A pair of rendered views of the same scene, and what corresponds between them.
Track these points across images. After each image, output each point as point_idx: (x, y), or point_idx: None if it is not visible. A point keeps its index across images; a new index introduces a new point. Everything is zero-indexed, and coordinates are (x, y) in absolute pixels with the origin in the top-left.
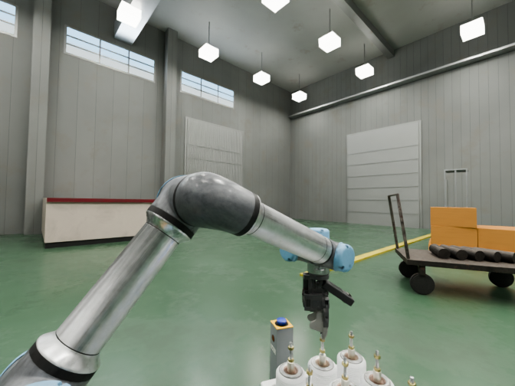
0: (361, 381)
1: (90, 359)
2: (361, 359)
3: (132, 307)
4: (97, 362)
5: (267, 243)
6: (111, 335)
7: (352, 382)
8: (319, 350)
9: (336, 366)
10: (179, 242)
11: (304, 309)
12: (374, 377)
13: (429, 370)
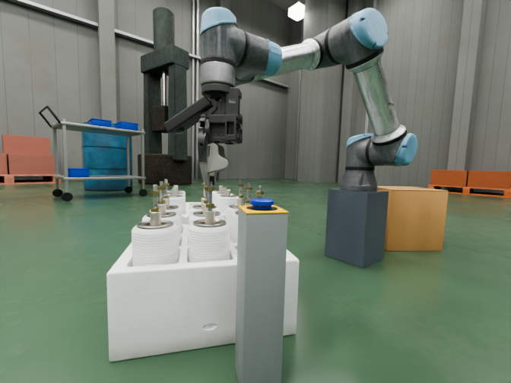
0: (178, 218)
1: (373, 134)
2: (147, 221)
3: (368, 113)
4: (374, 138)
5: (294, 71)
6: (372, 127)
7: (194, 213)
8: (214, 204)
9: (158, 267)
10: (353, 72)
11: (242, 142)
12: (166, 211)
13: None
